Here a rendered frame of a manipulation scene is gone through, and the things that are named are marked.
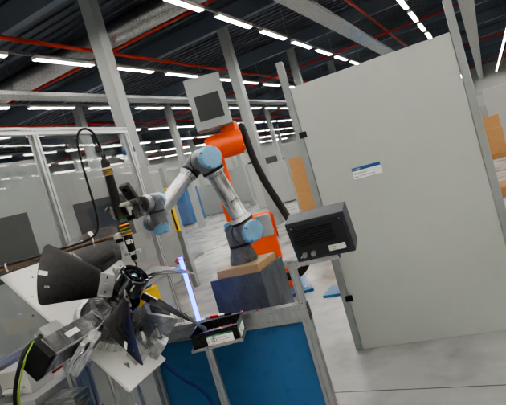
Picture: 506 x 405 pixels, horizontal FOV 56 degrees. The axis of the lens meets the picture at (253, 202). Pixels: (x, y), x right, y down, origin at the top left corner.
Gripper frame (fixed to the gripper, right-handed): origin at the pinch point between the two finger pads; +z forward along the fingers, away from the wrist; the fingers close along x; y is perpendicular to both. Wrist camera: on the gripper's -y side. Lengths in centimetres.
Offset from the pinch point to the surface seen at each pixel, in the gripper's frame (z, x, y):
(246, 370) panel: -39, -17, 92
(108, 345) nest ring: 17, 8, 51
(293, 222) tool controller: -32, -62, 27
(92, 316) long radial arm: 20.2, 8.3, 37.8
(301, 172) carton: -797, 130, 22
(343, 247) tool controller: -36, -79, 43
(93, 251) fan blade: 0.3, 16.0, 15.5
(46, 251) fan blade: 28.4, 12.1, 9.3
